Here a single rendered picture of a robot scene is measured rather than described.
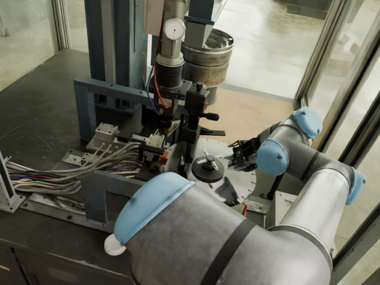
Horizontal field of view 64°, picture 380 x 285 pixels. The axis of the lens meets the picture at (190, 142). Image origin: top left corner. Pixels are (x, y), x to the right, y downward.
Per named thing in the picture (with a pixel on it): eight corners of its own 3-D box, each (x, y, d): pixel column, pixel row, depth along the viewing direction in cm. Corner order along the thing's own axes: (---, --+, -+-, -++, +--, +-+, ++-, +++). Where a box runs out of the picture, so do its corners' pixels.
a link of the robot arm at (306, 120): (295, 115, 69) (309, 98, 74) (263, 134, 77) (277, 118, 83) (317, 141, 69) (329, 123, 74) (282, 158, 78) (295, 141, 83)
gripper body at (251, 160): (226, 146, 92) (251, 130, 82) (247, 145, 96) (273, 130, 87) (232, 170, 90) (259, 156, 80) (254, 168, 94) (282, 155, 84)
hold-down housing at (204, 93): (201, 139, 95) (212, 82, 82) (196, 148, 91) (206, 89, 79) (184, 133, 96) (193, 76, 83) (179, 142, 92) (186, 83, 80)
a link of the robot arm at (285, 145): (305, 168, 61) (323, 140, 68) (256, 142, 65) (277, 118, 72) (293, 191, 66) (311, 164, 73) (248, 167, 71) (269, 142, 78)
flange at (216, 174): (220, 185, 98) (221, 180, 96) (187, 175, 99) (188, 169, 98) (227, 163, 106) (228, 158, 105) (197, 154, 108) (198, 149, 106)
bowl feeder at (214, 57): (224, 90, 187) (238, 32, 164) (217, 117, 163) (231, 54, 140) (176, 80, 190) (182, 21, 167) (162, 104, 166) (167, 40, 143)
